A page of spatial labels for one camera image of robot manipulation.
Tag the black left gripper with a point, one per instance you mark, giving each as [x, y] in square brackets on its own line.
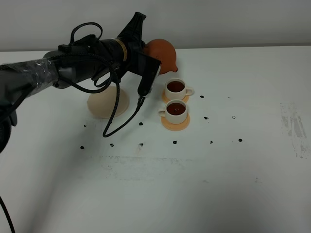
[130, 44]

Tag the brown clay teapot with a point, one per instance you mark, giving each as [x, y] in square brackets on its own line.
[163, 51]

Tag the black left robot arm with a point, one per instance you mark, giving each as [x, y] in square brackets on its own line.
[89, 64]

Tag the beige round teapot saucer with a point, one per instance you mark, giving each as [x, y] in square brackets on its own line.
[102, 104]

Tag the far white teacup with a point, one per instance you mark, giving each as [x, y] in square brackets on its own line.
[176, 89]

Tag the white teacup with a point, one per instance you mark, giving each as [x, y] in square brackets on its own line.
[176, 89]
[175, 112]

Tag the far orange coaster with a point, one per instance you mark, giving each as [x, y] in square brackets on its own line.
[166, 100]

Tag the orange coaster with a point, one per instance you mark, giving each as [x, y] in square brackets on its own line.
[166, 100]
[175, 127]

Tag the near white teacup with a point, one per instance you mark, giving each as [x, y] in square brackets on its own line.
[175, 112]

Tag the near orange coaster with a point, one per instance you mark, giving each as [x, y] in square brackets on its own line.
[175, 127]

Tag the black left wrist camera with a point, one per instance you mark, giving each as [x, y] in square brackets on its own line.
[148, 68]

